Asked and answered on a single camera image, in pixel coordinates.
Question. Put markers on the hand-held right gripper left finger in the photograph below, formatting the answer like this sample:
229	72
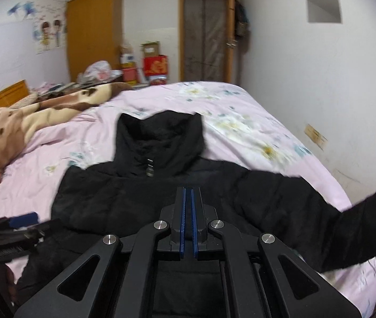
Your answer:
182	225

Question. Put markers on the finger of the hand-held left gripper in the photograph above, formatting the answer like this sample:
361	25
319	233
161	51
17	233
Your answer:
25	220

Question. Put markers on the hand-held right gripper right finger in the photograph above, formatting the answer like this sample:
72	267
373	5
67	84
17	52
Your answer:
194	225

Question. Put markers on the black padded hooded jacket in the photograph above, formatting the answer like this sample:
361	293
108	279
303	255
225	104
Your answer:
125	205

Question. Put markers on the person's left hand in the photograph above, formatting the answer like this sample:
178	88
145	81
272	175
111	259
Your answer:
10	283

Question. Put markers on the brown plush blanket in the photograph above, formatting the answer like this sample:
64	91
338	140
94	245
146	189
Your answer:
42	116

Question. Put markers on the pink floral bed sheet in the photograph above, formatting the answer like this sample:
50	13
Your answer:
257	122

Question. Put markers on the wooden headboard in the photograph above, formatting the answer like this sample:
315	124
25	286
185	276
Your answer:
5	96

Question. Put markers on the pink box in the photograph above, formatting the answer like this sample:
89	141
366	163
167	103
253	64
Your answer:
130	74

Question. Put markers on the red gift box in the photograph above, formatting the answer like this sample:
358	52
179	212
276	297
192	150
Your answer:
155	66

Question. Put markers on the white plastic bag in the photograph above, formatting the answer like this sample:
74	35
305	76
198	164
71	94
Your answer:
97	69

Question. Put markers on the snack bag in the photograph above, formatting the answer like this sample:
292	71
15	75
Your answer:
126	56

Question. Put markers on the cardboard box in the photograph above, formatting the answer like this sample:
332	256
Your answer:
150	49

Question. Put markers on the wooden door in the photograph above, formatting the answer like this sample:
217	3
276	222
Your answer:
204	33

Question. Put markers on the wooden wardrobe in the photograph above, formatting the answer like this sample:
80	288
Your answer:
92	33

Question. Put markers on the hanging bags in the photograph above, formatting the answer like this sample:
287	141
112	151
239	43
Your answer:
241	20

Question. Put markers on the yellow wall label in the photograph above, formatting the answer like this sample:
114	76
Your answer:
315	136

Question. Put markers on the cartoon wall sticker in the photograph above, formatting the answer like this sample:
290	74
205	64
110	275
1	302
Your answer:
48	29

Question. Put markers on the square wall recess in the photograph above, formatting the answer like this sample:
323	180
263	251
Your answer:
323	3

